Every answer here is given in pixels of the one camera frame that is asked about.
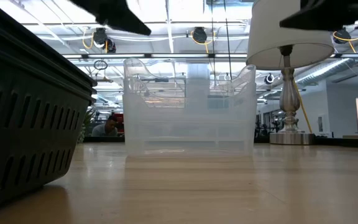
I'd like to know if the clear plastic basket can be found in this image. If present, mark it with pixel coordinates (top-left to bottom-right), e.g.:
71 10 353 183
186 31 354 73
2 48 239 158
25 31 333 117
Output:
123 76 257 138
123 93 257 156
122 57 257 121

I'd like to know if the black plastic basket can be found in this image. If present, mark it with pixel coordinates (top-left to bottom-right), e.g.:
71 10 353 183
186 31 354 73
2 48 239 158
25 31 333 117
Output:
0 37 94 212
0 0 98 90
0 18 96 97

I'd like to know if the white shade table lamp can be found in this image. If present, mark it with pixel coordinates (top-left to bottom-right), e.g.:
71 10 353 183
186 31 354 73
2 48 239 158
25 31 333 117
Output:
246 0 335 146

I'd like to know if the person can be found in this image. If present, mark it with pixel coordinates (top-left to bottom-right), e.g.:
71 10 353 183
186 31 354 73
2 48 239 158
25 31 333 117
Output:
91 114 119 138

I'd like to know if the small potted succulent plant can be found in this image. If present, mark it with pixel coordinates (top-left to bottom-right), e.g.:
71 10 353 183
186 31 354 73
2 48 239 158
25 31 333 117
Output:
76 107 96 144

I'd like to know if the yellow rope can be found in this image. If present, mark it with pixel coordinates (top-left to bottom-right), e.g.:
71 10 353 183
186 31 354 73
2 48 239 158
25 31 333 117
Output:
292 79 313 134

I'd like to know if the black aluminium table frame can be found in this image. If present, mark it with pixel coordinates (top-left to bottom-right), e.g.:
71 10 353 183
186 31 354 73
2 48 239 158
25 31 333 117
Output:
82 135 358 149

